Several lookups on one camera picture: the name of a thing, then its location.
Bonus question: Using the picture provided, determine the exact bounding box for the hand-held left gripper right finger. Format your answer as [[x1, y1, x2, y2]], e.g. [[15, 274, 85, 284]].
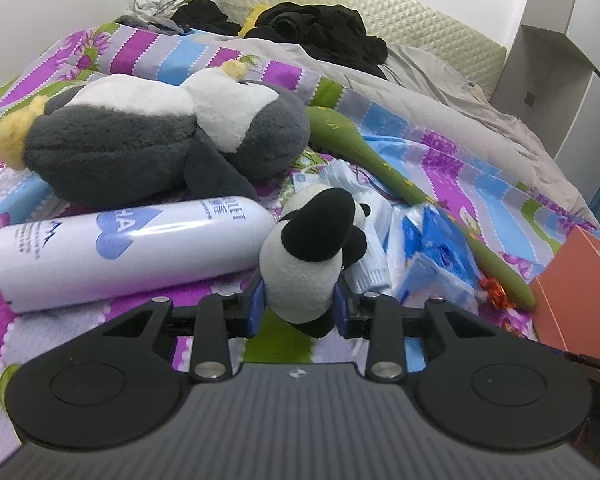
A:
[[332, 281, 498, 381]]

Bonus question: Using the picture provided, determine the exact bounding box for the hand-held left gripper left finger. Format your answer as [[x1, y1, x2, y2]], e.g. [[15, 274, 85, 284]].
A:
[[100, 277, 267, 382]]

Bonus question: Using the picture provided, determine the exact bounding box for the small panda plush toy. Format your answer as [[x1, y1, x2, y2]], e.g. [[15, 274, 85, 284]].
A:
[[259, 183, 370, 339]]

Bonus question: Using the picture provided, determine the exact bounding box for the red foil tea packet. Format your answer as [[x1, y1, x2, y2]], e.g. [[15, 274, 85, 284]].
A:
[[480, 277, 512, 308]]

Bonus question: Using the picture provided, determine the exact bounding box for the pink cardboard box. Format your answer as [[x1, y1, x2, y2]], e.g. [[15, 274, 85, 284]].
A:
[[529, 225, 600, 356]]

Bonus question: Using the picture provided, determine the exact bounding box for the white sock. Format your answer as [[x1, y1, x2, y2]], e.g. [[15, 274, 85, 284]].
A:
[[350, 195, 395, 293]]

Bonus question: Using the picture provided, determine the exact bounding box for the blue tissue packet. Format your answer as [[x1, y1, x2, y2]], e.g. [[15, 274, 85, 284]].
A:
[[396, 205, 483, 311]]

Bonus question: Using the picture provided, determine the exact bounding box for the white spray bottle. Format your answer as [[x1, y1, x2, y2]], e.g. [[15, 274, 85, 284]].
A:
[[0, 194, 277, 315]]

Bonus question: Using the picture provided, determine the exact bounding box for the green fabric massage stick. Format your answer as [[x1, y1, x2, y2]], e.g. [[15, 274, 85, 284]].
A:
[[306, 105, 536, 311]]

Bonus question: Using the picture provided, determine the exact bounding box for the grey white penguin plush toy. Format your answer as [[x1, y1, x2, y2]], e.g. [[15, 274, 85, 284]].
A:
[[0, 59, 312, 208]]

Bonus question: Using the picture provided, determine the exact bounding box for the grey quilt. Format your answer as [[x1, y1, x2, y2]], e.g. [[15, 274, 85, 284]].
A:
[[117, 12, 600, 231]]

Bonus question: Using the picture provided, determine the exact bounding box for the floral striped bed sheet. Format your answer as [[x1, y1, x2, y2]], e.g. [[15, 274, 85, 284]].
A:
[[0, 20, 600, 461]]

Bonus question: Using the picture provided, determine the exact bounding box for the large black clothing pile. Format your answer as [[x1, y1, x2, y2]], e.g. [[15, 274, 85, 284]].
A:
[[245, 2, 388, 78]]

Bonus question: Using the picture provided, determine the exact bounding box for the yellow plush item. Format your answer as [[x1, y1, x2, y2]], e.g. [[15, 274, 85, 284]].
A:
[[237, 4, 272, 38]]

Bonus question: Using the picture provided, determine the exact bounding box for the small black clothing pile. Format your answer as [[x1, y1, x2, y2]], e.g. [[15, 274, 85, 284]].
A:
[[170, 0, 242, 36]]

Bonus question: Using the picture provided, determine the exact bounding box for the cream quilted headboard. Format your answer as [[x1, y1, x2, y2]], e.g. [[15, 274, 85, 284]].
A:
[[222, 0, 508, 98]]

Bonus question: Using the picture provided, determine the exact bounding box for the grey bedside cabinet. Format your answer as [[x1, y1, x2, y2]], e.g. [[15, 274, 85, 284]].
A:
[[490, 0, 600, 211]]

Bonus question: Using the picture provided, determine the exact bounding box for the crumpled white cloth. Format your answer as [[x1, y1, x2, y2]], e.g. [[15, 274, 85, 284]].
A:
[[127, 0, 181, 26]]

